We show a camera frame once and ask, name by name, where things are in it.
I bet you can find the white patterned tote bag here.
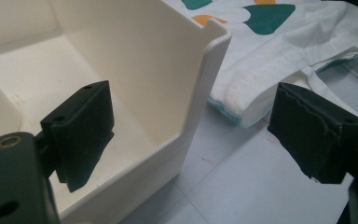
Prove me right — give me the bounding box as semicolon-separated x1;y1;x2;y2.
164;0;358;144

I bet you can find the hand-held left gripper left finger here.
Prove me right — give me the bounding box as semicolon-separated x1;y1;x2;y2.
34;79;116;193

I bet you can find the white plastic storage box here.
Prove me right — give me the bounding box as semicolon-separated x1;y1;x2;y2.
0;0;233;224

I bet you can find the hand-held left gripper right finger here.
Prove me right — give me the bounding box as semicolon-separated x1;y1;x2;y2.
267;81;358;185

